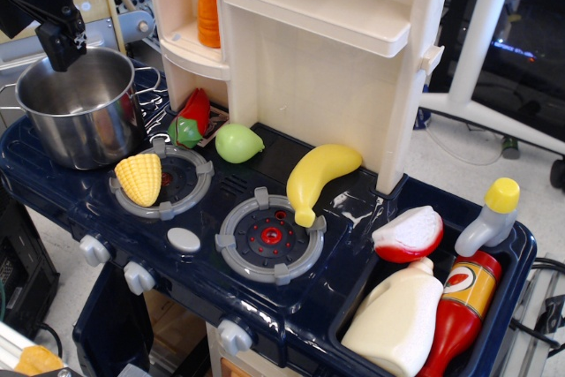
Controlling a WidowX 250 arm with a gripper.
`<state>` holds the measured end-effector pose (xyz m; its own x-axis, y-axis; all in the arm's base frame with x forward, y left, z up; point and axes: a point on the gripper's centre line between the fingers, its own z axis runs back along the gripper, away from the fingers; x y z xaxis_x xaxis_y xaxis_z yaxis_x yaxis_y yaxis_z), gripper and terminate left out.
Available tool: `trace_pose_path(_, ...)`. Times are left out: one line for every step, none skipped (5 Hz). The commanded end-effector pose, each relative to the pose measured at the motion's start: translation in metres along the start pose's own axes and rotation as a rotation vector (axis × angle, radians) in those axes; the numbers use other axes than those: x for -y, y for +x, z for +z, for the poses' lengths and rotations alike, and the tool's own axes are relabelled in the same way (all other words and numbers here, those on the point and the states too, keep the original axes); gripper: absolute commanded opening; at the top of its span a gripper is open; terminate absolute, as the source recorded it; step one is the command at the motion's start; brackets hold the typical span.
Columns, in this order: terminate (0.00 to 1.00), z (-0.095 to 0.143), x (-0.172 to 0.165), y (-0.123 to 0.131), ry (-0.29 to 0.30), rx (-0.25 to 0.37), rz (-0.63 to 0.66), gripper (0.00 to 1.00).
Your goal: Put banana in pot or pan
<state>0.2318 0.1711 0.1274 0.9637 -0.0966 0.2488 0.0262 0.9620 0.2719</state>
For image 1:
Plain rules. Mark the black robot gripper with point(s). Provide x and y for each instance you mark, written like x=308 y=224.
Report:
x=62 y=32

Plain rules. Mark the stainless steel pot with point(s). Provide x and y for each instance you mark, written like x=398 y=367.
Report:
x=89 y=116

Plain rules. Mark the yellow toy banana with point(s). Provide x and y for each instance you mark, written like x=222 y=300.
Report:
x=312 y=172

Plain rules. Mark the red toy chili pepper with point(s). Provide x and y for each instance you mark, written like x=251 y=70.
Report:
x=189 y=126

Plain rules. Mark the orange toy carrot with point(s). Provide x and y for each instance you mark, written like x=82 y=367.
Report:
x=208 y=24

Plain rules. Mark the yellow toy corn cob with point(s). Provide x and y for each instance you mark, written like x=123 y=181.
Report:
x=140 y=177

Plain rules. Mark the green toy pear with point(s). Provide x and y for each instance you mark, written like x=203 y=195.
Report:
x=236 y=143

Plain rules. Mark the left grey stove knob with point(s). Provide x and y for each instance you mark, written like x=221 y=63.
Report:
x=94 y=251

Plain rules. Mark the grey stove knob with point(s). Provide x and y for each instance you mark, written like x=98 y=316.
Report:
x=233 y=338
x=94 y=251
x=138 y=279

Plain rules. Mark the grey oval button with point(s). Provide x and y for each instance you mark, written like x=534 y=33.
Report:
x=183 y=240

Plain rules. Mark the black computer case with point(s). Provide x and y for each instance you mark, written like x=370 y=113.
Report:
x=29 y=279

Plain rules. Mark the middle grey stove knob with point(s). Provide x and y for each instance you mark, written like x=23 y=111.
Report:
x=138 y=279

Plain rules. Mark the cream toy kitchen shelf unit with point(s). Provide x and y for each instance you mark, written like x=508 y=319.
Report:
x=323 y=71

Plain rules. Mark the navy blue toy stove counter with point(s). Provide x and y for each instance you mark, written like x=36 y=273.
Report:
x=293 y=290

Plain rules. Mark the right grey stove knob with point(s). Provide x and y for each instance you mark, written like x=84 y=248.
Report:
x=233 y=338

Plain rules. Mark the red white toy apple slice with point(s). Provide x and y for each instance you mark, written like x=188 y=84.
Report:
x=411 y=236

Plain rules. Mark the white toy bottle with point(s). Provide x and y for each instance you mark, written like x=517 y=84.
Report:
x=394 y=325

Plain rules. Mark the green can on floor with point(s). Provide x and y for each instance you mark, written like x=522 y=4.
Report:
x=510 y=148

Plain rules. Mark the grey toy faucet yellow cap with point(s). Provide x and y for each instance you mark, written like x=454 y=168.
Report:
x=495 y=220

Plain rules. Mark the red toy ketchup bottle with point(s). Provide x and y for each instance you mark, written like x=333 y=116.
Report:
x=465 y=300

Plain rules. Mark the white stand frame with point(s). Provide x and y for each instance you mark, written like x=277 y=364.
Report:
x=457 y=103

